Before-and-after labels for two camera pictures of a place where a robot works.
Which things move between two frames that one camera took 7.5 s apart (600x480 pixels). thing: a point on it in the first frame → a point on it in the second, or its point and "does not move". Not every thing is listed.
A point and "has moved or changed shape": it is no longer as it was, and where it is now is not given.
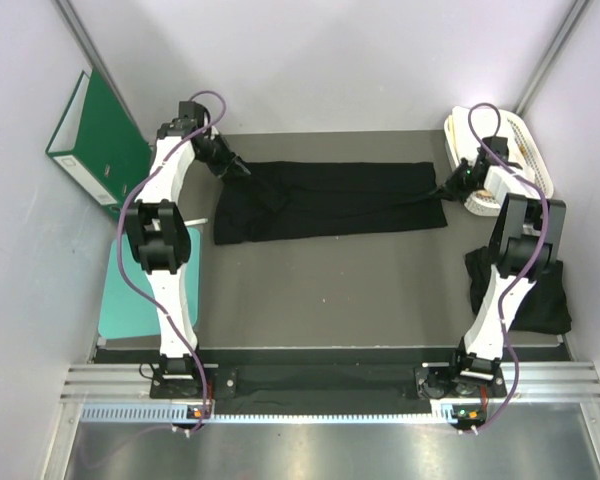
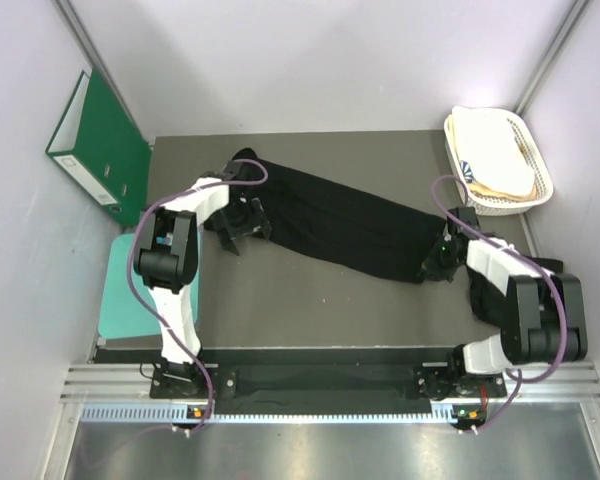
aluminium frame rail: [132, 381] does not move
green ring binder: [98, 148] does not move
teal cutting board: [128, 312] does not move
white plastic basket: [516, 165] does not move
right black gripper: [451, 189] → [430, 269]
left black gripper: [227, 166] → [252, 224]
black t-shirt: [289, 199] has moved or changed shape
